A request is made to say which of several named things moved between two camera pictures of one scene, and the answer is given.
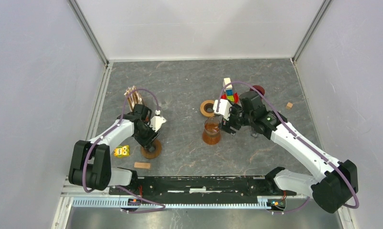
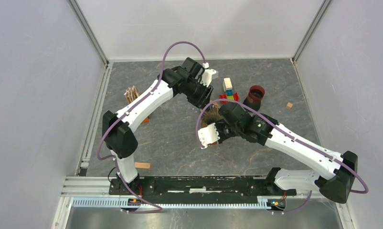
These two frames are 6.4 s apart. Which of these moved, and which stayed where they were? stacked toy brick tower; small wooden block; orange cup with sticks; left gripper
Moved: left gripper
Stayed: stacked toy brick tower; small wooden block; orange cup with sticks
